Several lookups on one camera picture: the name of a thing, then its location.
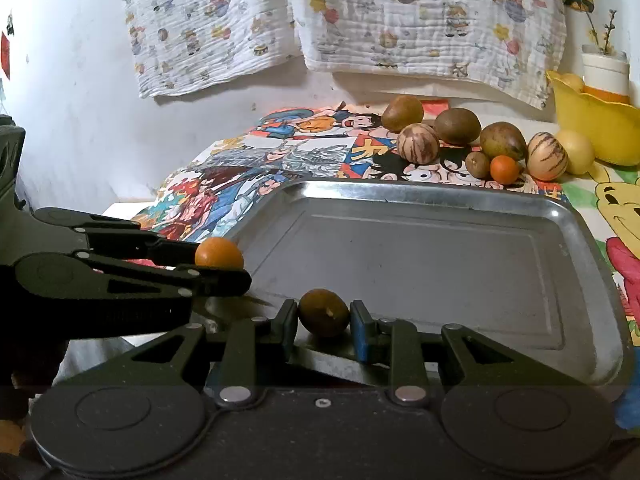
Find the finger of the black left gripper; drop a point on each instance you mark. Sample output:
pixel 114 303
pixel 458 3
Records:
pixel 81 281
pixel 119 239

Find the dry twig plant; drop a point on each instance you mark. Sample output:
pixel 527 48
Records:
pixel 602 39

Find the anime warriors drawing poster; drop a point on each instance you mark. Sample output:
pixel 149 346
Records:
pixel 218 188

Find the printed muslin cloth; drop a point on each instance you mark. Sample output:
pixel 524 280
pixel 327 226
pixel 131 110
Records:
pixel 509 45
pixel 184 46

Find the striped pepino melon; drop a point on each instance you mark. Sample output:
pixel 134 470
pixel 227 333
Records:
pixel 546 158
pixel 418 144

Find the small brown kiwi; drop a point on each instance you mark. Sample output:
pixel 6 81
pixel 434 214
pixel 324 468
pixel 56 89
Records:
pixel 323 313
pixel 478 165

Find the yellow fruit in bowl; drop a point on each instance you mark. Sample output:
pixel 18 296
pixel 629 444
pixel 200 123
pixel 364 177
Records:
pixel 573 81

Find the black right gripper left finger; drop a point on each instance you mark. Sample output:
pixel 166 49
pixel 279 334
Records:
pixel 253 348

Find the cartoon characters drawing poster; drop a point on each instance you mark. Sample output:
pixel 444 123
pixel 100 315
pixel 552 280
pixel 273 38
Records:
pixel 373 154

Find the small orange tangerine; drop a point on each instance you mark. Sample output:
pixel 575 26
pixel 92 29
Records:
pixel 218 252
pixel 504 169

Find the brown sapodilla fruit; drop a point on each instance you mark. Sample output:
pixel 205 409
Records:
pixel 401 112
pixel 457 126

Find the yellow plastic bowl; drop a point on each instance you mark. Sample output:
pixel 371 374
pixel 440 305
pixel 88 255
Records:
pixel 612 128

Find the grey metal tray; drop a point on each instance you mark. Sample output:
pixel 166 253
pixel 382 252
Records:
pixel 521 269

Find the winnie the pooh drawing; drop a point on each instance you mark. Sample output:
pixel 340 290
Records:
pixel 608 200

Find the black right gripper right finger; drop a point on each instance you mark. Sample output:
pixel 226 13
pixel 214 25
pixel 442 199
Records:
pixel 396 344

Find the white orange plastic cup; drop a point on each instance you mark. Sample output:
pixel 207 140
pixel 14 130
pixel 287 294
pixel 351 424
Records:
pixel 606 76

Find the right printed muslin cloth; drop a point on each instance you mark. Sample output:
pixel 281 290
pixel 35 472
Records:
pixel 509 45

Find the yellow lemon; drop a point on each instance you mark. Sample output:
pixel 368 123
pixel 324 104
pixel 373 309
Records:
pixel 579 151

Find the brown green mango fruit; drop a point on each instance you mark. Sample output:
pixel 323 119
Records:
pixel 503 138

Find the left printed muslin cloth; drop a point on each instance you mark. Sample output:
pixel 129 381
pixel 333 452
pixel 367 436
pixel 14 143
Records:
pixel 184 46

